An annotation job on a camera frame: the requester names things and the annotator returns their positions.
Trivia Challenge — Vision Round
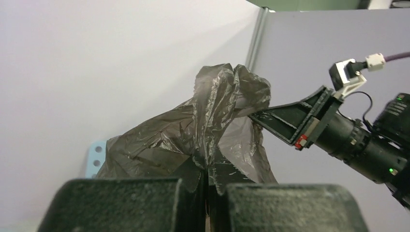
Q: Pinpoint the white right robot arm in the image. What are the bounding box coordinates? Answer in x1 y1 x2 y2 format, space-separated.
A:
250 86 410 208

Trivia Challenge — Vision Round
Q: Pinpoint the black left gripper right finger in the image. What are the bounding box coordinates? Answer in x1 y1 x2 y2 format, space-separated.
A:
208 158 368 232

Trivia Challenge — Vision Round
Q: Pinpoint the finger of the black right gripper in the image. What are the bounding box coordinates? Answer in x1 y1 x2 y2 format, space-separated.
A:
249 86 334 149

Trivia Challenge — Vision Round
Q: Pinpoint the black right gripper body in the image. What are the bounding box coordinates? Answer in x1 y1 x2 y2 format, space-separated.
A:
294 99 367 160

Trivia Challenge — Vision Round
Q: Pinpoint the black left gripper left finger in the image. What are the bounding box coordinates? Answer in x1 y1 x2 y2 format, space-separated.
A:
38 178 205 232

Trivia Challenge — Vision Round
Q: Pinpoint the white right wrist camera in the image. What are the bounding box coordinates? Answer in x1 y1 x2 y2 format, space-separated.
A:
329 59 367 100

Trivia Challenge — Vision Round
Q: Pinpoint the dark grey trash bag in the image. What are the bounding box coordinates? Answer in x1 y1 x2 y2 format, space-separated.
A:
96 63 277 184

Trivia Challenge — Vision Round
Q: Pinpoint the light blue perforated panel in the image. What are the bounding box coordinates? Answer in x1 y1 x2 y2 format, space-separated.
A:
85 141 106 178

